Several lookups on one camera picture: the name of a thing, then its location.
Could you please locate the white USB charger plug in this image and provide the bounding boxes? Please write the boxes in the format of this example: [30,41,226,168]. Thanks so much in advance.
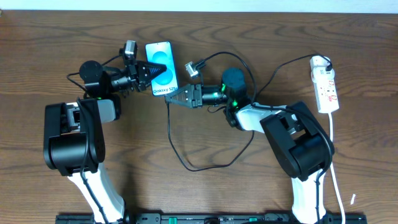
[310,55,335,79]

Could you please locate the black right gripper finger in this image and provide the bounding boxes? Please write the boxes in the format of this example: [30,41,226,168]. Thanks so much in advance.
[165,96,189,108]
[165,85,190,98]

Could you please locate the small white paper scrap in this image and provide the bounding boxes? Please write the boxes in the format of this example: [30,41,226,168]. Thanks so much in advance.
[350,194,356,205]

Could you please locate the black right camera cable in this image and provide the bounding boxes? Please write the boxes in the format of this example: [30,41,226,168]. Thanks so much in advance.
[195,51,335,224]

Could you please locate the black left camera cable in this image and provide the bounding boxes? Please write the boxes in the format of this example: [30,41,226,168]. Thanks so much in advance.
[66,54,125,224]

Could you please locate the blue Galaxy smartphone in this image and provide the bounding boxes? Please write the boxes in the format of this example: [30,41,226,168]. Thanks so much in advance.
[145,41,178,96]

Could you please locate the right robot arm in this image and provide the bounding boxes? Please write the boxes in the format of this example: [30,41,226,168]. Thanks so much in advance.
[165,68,335,223]

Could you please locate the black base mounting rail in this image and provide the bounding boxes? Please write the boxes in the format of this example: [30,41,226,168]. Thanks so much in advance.
[55,213,368,224]

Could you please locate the black camera cable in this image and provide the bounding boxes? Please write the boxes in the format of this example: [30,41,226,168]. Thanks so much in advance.
[195,51,335,224]
[66,54,125,224]

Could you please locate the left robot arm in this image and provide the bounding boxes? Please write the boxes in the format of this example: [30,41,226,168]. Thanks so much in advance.
[44,59,167,223]

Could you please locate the white power strip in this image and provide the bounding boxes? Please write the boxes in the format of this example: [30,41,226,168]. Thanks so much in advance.
[311,67,340,114]

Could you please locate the black USB charging cable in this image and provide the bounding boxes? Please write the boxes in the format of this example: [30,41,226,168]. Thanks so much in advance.
[165,54,333,172]

